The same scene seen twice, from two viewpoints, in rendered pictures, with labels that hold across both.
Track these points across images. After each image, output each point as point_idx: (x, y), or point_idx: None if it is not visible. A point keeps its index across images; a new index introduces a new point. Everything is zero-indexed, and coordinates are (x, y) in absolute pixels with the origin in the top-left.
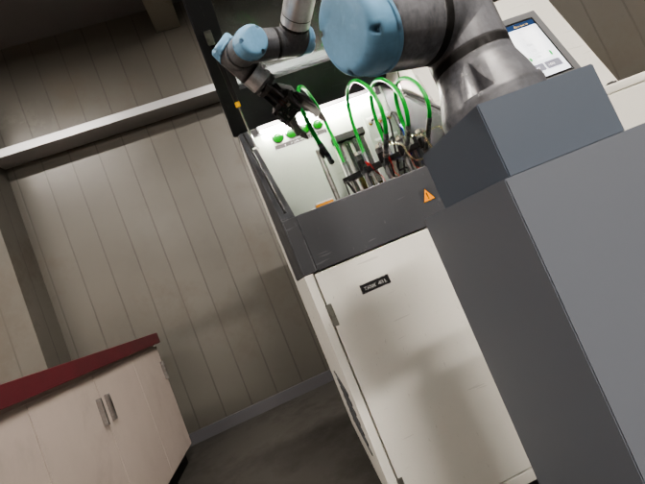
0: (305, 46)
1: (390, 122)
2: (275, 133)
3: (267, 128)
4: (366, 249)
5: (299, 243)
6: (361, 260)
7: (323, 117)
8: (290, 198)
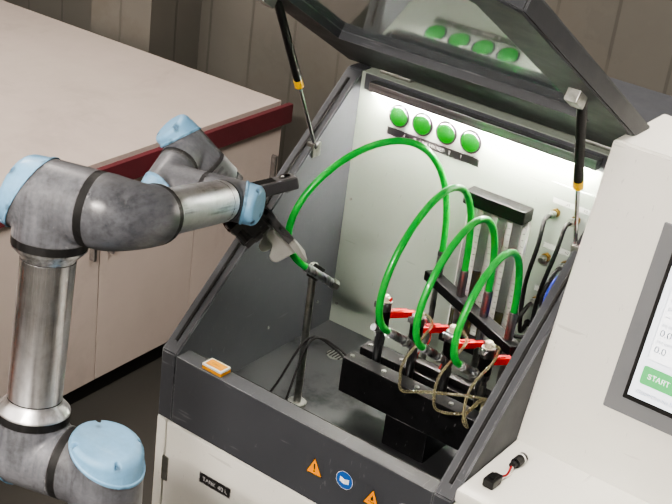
0: (235, 222)
1: (554, 254)
2: (397, 110)
3: (383, 96)
4: (223, 449)
5: (168, 383)
6: (213, 454)
7: (301, 258)
8: (365, 218)
